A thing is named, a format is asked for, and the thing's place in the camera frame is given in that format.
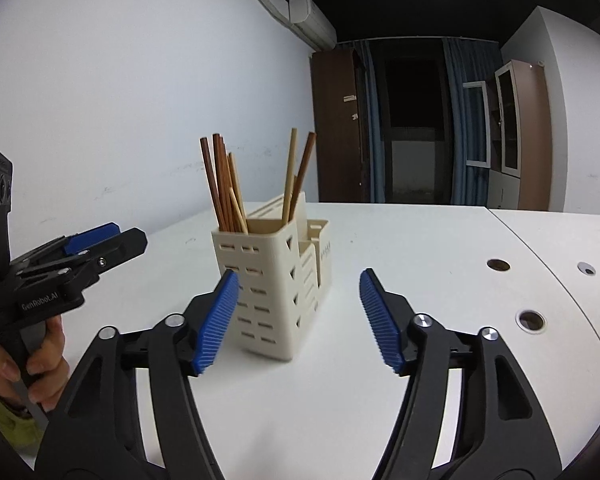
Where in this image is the white-framed window sash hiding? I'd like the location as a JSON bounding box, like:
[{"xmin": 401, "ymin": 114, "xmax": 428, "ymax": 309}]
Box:
[{"xmin": 461, "ymin": 79, "xmax": 492, "ymax": 169}]

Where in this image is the dark window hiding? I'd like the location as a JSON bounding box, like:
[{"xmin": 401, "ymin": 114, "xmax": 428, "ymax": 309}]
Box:
[{"xmin": 380, "ymin": 40, "xmax": 453, "ymax": 204}]

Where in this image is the wide blue curtain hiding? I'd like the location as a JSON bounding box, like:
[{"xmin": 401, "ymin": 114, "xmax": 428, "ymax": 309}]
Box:
[{"xmin": 441, "ymin": 37, "xmax": 503, "ymax": 207}]

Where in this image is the cream plastic utensil holder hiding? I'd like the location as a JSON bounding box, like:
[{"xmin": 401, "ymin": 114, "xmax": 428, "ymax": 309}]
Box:
[{"xmin": 211, "ymin": 191, "xmax": 332, "ymax": 362}]

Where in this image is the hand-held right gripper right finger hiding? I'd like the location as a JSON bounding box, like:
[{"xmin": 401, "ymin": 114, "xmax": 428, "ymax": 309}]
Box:
[{"xmin": 359, "ymin": 267, "xmax": 563, "ymax": 480}]

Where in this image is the ringed round cable grommet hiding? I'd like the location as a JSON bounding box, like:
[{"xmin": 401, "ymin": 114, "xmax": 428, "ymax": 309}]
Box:
[{"xmin": 516, "ymin": 308, "xmax": 546, "ymax": 334}]

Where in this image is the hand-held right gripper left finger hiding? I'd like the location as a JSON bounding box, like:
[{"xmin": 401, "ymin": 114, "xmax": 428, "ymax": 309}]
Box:
[{"xmin": 34, "ymin": 269, "xmax": 241, "ymax": 480}]

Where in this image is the group of wooden chopsticks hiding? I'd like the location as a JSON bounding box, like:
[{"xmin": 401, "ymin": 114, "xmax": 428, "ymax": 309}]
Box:
[{"xmin": 200, "ymin": 133, "xmax": 249, "ymax": 235}]

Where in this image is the brown glass-door cabinet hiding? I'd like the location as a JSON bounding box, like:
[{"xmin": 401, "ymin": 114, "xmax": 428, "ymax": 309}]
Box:
[{"xmin": 487, "ymin": 59, "xmax": 552, "ymax": 211}]

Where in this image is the light bamboo chopstick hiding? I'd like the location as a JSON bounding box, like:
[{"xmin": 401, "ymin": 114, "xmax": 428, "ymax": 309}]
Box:
[{"xmin": 281, "ymin": 127, "xmax": 299, "ymax": 226}]

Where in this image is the person's left hand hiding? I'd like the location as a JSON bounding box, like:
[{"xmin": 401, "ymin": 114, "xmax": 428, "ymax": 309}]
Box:
[{"xmin": 0, "ymin": 315, "xmax": 71, "ymax": 413}]

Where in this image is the dark brown wardrobe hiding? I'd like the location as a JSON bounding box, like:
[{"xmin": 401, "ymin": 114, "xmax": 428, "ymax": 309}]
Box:
[{"xmin": 309, "ymin": 47, "xmax": 376, "ymax": 203}]

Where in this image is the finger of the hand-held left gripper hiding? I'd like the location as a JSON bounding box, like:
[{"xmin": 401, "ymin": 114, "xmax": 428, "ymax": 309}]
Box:
[
  {"xmin": 10, "ymin": 222, "xmax": 122, "ymax": 269},
  {"xmin": 16, "ymin": 227, "xmax": 149, "ymax": 295}
]

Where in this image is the narrow blue curtain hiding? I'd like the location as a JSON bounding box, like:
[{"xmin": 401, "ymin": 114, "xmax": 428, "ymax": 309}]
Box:
[{"xmin": 352, "ymin": 40, "xmax": 388, "ymax": 203}]

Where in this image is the white wall air conditioner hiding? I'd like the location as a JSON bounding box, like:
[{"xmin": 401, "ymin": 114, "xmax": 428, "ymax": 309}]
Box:
[{"xmin": 288, "ymin": 0, "xmax": 337, "ymax": 51}]

